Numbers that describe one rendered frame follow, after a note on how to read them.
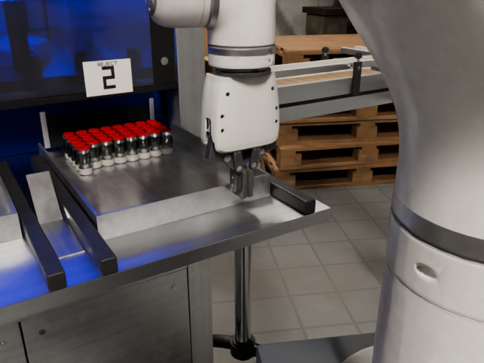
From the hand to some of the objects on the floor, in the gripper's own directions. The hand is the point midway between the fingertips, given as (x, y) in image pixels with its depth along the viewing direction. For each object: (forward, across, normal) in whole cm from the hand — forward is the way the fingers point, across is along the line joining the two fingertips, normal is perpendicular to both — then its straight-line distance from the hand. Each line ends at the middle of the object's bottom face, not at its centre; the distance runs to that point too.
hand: (242, 181), depth 68 cm
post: (+92, +10, +38) cm, 100 cm away
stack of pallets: (+90, +194, +180) cm, 280 cm away
